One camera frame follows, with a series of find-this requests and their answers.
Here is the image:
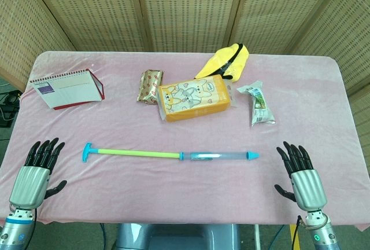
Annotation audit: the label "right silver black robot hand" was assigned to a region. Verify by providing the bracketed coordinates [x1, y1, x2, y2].
[274, 141, 328, 212]

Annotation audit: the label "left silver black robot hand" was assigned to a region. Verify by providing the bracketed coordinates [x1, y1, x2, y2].
[8, 137, 68, 211]

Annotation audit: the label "clear tube with blue liquid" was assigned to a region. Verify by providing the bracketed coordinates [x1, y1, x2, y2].
[179, 150, 260, 163]

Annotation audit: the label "green and blue plastic rod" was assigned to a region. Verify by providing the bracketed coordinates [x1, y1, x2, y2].
[82, 142, 186, 163]

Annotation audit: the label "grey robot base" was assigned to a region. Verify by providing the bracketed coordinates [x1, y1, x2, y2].
[115, 223, 241, 250]

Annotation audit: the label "white table leg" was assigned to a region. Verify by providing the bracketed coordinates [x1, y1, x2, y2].
[253, 224, 261, 250]

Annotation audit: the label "white green snack packet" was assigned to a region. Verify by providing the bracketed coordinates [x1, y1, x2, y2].
[236, 80, 276, 127]

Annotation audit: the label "red white desk calendar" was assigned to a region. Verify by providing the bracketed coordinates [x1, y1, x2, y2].
[29, 68, 106, 111]

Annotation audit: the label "pink tablecloth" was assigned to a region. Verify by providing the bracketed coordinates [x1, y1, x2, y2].
[0, 50, 370, 232]

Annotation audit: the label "orange bunny tissue pack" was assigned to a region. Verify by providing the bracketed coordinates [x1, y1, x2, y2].
[156, 75, 238, 123]

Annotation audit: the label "bamboo folding screen panel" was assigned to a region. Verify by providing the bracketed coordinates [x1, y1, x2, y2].
[228, 0, 346, 56]
[24, 0, 151, 53]
[134, 0, 248, 53]
[288, 0, 370, 146]
[0, 0, 76, 92]

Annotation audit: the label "gold red snack packet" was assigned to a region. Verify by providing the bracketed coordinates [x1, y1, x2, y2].
[136, 69, 164, 105]

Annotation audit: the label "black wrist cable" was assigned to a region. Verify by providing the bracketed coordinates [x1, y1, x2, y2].
[291, 216, 302, 250]

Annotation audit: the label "green cable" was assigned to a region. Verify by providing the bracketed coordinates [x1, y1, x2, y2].
[271, 225, 286, 245]

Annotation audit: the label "black floor cables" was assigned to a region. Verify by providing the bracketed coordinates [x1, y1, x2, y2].
[0, 89, 23, 128]

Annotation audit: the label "blue cable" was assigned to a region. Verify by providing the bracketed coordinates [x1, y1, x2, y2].
[99, 223, 109, 250]

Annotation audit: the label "yellow pouch black strap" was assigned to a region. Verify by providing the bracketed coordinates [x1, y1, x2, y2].
[195, 43, 250, 83]

